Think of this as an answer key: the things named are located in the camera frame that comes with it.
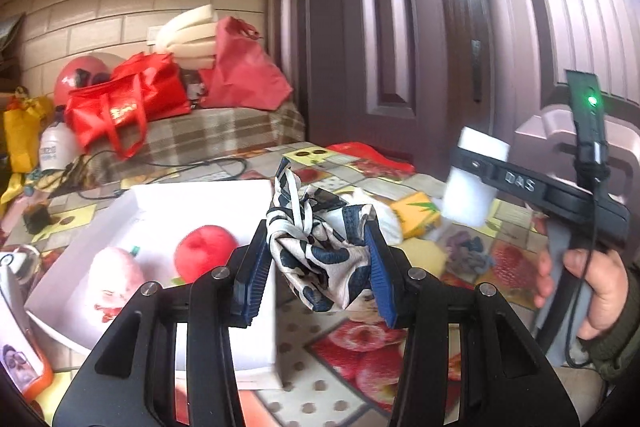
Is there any purple panelled door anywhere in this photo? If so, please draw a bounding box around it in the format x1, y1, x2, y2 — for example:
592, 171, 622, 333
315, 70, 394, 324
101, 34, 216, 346
299, 0, 639, 195

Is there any purple grey knotted rope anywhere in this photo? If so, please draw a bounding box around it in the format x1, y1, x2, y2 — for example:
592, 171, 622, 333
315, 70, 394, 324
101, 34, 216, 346
444, 231, 496, 275

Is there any pink fluffy plush toy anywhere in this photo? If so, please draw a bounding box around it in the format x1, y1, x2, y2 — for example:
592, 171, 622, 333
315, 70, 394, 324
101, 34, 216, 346
64, 239, 172, 351

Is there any red plush apple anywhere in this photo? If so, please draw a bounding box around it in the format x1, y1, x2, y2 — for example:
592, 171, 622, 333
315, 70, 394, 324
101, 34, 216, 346
174, 225, 239, 284

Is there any cream foam sheets stack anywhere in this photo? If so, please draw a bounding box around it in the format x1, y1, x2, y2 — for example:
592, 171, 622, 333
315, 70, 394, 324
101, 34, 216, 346
146, 4, 218, 70

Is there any person's right hand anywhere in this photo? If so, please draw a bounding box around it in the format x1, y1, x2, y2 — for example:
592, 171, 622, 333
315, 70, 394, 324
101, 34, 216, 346
534, 249, 629, 340

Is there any white foam sponge block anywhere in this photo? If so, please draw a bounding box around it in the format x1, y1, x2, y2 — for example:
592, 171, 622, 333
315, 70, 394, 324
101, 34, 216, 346
440, 127, 510, 228

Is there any plaid blanket covered cushion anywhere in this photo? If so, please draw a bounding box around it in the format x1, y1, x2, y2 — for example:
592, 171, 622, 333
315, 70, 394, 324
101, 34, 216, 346
81, 102, 305, 184

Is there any black power adapter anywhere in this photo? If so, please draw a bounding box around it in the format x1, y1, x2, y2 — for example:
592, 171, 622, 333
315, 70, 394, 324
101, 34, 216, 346
23, 202, 52, 235

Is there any black cable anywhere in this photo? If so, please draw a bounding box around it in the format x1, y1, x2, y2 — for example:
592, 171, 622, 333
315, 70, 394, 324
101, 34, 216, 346
74, 148, 249, 202

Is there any olive green jacket sleeve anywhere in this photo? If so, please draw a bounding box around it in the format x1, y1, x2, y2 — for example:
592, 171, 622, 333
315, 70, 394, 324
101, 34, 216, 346
584, 303, 639, 383

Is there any white cloth piece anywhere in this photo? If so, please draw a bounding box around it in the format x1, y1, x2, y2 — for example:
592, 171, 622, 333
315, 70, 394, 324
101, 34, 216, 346
343, 187, 404, 246

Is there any white shallow cardboard box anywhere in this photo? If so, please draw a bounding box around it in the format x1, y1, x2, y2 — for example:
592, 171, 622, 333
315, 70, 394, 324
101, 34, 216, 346
22, 178, 284, 390

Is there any navy white patterned scarf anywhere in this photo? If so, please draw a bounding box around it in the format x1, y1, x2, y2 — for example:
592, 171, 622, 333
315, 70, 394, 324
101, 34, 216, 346
266, 158, 381, 312

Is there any matte red fabric bag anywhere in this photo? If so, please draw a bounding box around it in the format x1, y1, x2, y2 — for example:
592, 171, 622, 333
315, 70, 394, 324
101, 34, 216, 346
198, 16, 293, 112

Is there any white helmet with text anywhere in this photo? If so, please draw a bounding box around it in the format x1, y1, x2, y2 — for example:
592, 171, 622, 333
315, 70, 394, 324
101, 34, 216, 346
39, 120, 82, 171

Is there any yellow shopping bag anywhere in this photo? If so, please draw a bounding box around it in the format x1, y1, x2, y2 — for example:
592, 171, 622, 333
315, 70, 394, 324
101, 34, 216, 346
3, 87, 54, 174

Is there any red helmet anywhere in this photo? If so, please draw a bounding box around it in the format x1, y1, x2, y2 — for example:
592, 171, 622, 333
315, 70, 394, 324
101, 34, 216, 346
53, 55, 111, 106

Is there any fruit print tablecloth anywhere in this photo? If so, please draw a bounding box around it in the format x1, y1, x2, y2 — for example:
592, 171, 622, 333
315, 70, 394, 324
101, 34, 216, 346
9, 143, 546, 426

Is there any black tracker with green light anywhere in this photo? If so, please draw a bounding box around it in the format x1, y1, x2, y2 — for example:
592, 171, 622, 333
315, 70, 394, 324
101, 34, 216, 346
565, 69, 610, 190

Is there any shiny red tote bag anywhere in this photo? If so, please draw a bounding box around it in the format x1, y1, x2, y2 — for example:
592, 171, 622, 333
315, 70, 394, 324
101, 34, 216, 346
65, 53, 191, 159

